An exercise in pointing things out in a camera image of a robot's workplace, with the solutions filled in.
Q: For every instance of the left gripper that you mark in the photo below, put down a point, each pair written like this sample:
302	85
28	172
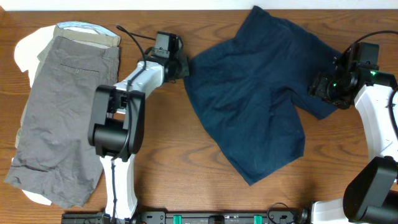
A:
184	60

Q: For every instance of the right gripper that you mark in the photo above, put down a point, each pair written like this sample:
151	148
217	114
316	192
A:
317	88

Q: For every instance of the navy blue shorts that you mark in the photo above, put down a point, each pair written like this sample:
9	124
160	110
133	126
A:
246	92

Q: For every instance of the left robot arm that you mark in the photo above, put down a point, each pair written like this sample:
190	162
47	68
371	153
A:
116	128

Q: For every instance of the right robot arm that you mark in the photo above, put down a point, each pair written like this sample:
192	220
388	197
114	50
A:
358	82

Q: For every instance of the khaki shorts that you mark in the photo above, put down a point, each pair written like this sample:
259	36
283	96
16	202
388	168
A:
98	40

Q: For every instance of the grey shorts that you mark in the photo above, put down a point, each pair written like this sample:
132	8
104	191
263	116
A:
53	157

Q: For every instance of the white garment under pile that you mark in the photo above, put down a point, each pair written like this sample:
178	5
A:
25	56

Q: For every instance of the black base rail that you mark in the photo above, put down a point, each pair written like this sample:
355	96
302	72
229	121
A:
274	216

